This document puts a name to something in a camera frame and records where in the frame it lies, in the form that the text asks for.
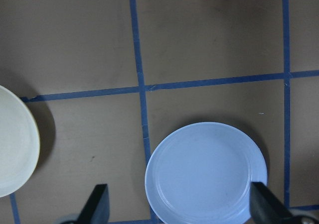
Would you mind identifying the blue plate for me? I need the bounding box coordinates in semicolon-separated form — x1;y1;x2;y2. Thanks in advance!
145;122;268;224

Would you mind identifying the white plate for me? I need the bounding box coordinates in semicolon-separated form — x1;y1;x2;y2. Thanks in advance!
0;86;40;197

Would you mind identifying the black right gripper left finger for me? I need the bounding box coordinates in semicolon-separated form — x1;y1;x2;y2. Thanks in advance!
76;184;110;224

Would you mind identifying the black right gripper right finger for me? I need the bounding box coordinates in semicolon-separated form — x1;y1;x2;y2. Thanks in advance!
250;182;297;224

